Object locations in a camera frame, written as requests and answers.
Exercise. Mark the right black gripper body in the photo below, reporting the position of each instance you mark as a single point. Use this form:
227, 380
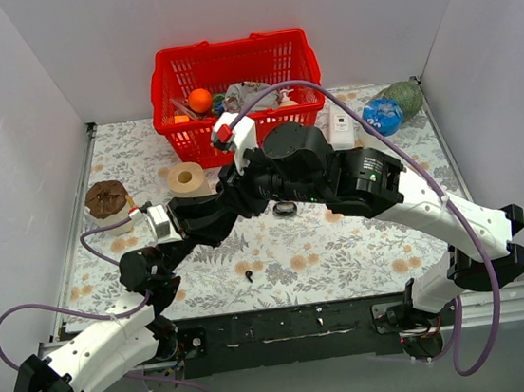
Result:
240, 185

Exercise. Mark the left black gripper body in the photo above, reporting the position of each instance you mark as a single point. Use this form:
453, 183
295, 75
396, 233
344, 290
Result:
187, 220

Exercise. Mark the black oval charging case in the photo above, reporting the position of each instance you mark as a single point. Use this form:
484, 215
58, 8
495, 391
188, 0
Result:
284, 209

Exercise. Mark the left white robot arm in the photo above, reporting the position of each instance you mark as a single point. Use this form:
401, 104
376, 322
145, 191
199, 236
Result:
135, 330

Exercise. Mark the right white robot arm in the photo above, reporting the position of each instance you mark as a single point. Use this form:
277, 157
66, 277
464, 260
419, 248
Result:
296, 163

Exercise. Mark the beige paper roll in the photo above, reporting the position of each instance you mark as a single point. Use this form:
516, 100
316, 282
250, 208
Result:
187, 179

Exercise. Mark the floral patterned table mat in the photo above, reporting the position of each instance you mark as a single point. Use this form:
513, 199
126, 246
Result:
314, 256

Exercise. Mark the crumpled silver foil bag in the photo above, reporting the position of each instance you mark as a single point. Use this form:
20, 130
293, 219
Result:
238, 95

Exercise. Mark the white rectangular bottle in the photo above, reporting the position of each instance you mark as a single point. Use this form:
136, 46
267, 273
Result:
340, 131

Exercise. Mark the brown-topped paper cup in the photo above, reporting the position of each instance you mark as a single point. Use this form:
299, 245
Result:
107, 203

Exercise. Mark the orange fruit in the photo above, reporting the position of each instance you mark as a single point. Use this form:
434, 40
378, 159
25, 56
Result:
200, 100

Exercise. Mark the red plastic shopping basket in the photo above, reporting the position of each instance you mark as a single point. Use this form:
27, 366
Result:
268, 58

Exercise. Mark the blue-lidded white jar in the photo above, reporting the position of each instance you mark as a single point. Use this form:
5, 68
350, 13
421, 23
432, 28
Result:
383, 114

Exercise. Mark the green textured ball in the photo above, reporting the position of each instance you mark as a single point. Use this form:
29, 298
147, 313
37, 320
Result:
408, 96

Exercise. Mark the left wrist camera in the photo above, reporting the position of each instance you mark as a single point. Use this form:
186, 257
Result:
160, 224

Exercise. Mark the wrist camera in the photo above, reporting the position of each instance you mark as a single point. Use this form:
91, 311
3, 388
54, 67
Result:
237, 140
160, 224

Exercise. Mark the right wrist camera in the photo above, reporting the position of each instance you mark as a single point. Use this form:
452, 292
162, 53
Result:
237, 140

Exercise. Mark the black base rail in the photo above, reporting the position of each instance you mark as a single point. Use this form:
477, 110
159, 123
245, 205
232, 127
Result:
210, 345

